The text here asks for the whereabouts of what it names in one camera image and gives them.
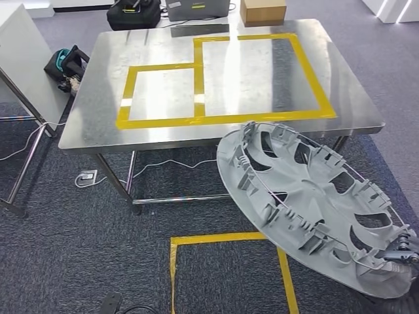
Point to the stainless steel side table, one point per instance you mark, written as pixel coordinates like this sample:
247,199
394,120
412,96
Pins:
28,160

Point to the floor socket with plug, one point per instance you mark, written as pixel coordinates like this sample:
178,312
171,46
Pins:
87,177

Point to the yellow double rectangle tape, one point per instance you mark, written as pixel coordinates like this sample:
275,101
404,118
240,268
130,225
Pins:
229,119

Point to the stainless steel workbench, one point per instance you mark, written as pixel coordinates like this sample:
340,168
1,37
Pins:
98,86

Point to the beige furry charm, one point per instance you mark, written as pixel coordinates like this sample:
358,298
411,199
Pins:
73,86

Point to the black controller with antennas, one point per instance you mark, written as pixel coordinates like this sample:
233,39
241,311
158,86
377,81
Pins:
129,6

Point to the black bag teal lining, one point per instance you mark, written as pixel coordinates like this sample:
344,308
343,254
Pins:
73,60

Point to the black robot lower body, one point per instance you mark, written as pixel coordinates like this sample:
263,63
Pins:
109,303

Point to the white lit display block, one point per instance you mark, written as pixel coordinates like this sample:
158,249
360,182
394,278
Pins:
380,11

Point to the grey plastic wheel hubcap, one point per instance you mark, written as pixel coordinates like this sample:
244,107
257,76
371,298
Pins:
294,203

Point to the grey laptop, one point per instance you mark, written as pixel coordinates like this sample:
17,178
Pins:
196,11

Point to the brown cardboard box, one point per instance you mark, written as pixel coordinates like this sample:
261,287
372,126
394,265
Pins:
262,13

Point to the black carry case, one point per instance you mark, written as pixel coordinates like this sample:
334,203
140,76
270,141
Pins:
147,19

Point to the yellow floor marking tape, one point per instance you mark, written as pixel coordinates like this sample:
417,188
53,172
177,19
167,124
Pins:
223,237

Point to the white low platform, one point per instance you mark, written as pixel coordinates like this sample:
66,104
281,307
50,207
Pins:
39,11

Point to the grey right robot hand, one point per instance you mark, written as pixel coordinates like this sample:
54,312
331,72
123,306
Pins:
408,251

